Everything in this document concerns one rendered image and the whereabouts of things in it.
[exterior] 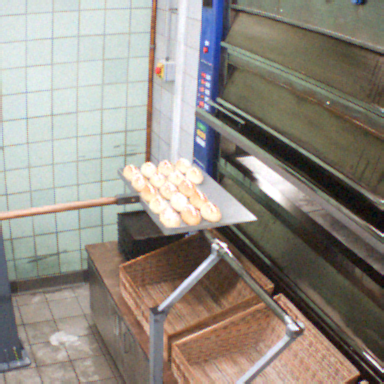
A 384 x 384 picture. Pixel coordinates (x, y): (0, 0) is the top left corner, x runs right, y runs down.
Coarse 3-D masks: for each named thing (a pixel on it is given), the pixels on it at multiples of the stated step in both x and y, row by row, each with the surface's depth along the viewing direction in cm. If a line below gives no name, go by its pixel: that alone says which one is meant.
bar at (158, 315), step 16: (208, 240) 194; (224, 256) 184; (240, 272) 176; (256, 288) 167; (272, 304) 160; (160, 320) 190; (288, 320) 153; (160, 336) 194; (288, 336) 151; (160, 352) 197; (272, 352) 151; (160, 368) 201; (256, 368) 151
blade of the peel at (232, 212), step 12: (120, 168) 237; (168, 180) 233; (204, 180) 235; (204, 192) 225; (216, 192) 225; (144, 204) 209; (168, 204) 214; (216, 204) 216; (228, 204) 216; (240, 204) 217; (156, 216) 199; (180, 216) 205; (228, 216) 207; (240, 216) 208; (252, 216) 208; (168, 228) 192; (180, 228) 194; (192, 228) 196; (204, 228) 198
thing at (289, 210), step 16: (224, 160) 257; (240, 176) 245; (256, 176) 242; (256, 192) 235; (272, 192) 228; (288, 208) 216; (304, 224) 205; (320, 240) 196; (336, 240) 194; (336, 256) 188; (352, 256) 185; (352, 272) 181; (368, 272) 175; (368, 288) 173
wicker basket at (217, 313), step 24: (192, 240) 267; (144, 264) 260; (168, 264) 266; (192, 264) 273; (216, 264) 262; (120, 288) 260; (144, 288) 264; (168, 288) 265; (192, 288) 267; (216, 288) 260; (240, 288) 244; (264, 288) 230; (144, 312) 233; (192, 312) 249; (216, 312) 218; (240, 312) 223; (168, 336) 211; (240, 336) 230; (168, 360) 217
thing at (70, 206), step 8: (88, 200) 206; (96, 200) 207; (104, 200) 208; (112, 200) 209; (32, 208) 197; (40, 208) 198; (48, 208) 199; (56, 208) 200; (64, 208) 201; (72, 208) 203; (80, 208) 204; (0, 216) 192; (8, 216) 193; (16, 216) 194; (24, 216) 196
